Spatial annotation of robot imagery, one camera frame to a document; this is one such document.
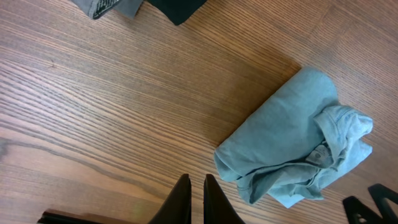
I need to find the folded grey garment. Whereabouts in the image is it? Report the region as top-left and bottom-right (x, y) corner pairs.
(72, 0), (144, 20)

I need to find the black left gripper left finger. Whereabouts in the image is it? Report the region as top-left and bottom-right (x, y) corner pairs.
(149, 174), (192, 224)

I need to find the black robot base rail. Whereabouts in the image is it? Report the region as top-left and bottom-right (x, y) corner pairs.
(37, 209), (135, 224)

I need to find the light blue t-shirt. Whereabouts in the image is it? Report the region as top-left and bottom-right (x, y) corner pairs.
(214, 67), (373, 208)

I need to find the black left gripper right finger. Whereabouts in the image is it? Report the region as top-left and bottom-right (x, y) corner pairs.
(203, 174), (244, 224)

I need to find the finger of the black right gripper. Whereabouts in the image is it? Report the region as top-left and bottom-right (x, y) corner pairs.
(368, 184), (397, 224)
(343, 196), (383, 224)

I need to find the folded black garment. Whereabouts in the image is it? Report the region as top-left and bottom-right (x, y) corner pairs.
(148, 0), (206, 26)

